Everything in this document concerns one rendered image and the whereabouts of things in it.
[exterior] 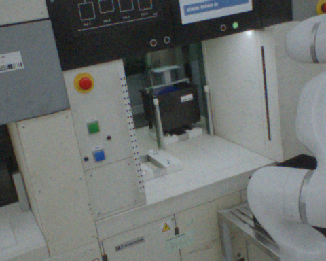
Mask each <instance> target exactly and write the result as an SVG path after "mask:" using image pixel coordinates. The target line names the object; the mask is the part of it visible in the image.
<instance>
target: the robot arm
mask: <svg viewBox="0 0 326 261"><path fill-rule="evenodd" d="M284 45H285V52H286V54H287V55H288V56H289V58H290V59H292V60H293V61H295V62H299V63H305V64H326V14H323V15H318V16H314V17H311V18H309V19H307V20H303V21H301V22H300V23H299V24H297V25H295V26H294V27H293V28H292V29H291V30H290V31H289V32H288V33H287V36H286V38H285V41H284ZM295 132H296V135H297V137H298V139H299V140H300V143H302V145H303V146H304V147H305V148H306V149H307V150H309V151H310V152H311V154H313V155H314V157H315V158H316V160H317V168H316V169H315V170H308V169H299V168H292V167H262V168H260V169H259V170H257V171H256V172H255V173H254V174H252V177H251V178H250V180H249V184H248V186H247V199H248V202H249V207H250V209H251V211H252V212H253V215H254V216H255V217H256V219H257V221H258V222H259V223H260V224H261V226H263V228H264V229H265V231H266V232H267V233H268V234H269V235H270V236H271V237H272V238H273V240H274V241H275V242H276V244H277V246H278V250H279V255H280V261H326V237H325V236H324V235H322V234H321V233H320V232H319V231H317V230H316V229H314V228H313V227H312V226H318V227H322V228H326V70H325V71H323V72H322V73H321V74H319V75H317V76H316V77H314V78H313V79H312V80H310V81H309V82H308V83H307V84H306V85H305V86H304V88H303V90H302V92H301V94H300V99H299V103H298V106H297V111H296V115H295Z"/></svg>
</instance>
